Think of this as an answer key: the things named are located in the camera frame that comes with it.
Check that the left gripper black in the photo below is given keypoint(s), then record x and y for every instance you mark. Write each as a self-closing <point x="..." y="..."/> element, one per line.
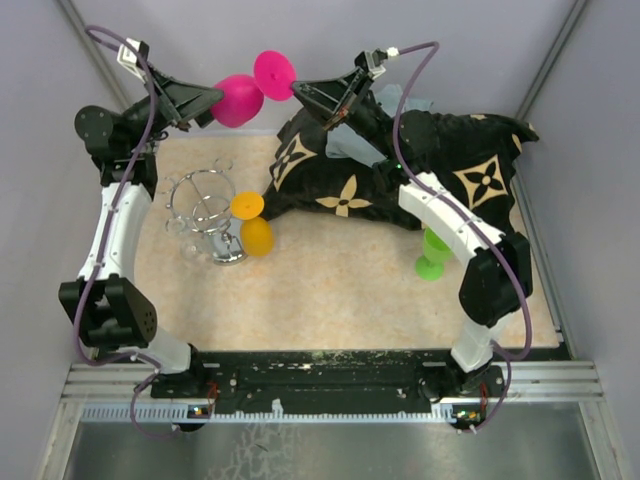
<point x="184" y="101"/>

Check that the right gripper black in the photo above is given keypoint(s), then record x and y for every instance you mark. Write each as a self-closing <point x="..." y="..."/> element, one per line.
<point x="326" y="100"/>

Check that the pink wine glass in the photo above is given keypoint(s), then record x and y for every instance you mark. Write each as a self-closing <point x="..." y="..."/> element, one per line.
<point x="243" y="95"/>

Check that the orange wine glass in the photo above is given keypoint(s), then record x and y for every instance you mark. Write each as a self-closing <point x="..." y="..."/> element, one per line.
<point x="256" y="234"/>

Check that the green wine glass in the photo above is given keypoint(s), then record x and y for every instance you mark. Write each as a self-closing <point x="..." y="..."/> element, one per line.
<point x="435" y="254"/>

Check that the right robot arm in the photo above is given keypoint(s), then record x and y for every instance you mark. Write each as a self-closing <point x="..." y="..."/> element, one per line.
<point x="498" y="277"/>

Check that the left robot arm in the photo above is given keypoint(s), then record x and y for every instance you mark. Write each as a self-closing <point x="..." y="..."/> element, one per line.
<point x="107" y="310"/>

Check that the clear wine glass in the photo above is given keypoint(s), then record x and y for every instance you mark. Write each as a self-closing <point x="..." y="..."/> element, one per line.
<point x="193" y="244"/>

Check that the light blue folded towel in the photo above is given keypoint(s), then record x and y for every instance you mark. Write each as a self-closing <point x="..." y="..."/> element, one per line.
<point x="343" y="142"/>

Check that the black patterned blanket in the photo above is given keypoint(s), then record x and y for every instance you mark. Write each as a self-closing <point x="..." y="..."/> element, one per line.
<point x="473" y="157"/>

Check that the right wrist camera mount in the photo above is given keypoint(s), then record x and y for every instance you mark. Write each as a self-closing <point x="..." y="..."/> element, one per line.
<point x="372" y="62"/>

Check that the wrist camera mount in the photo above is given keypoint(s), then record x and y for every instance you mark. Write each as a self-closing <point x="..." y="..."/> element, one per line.
<point x="128" y="57"/>
<point x="372" y="62"/>

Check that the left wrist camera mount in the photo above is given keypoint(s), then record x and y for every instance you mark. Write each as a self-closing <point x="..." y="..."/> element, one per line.
<point x="128" y="57"/>

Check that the chrome wire glass rack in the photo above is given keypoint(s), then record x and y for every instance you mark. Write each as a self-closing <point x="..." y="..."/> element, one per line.
<point x="205" y="194"/>

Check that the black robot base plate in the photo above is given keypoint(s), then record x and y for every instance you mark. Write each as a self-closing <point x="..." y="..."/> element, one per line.
<point x="334" y="382"/>

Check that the grey slotted cable duct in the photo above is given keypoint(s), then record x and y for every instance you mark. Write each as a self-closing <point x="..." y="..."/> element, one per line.
<point x="195" y="414"/>

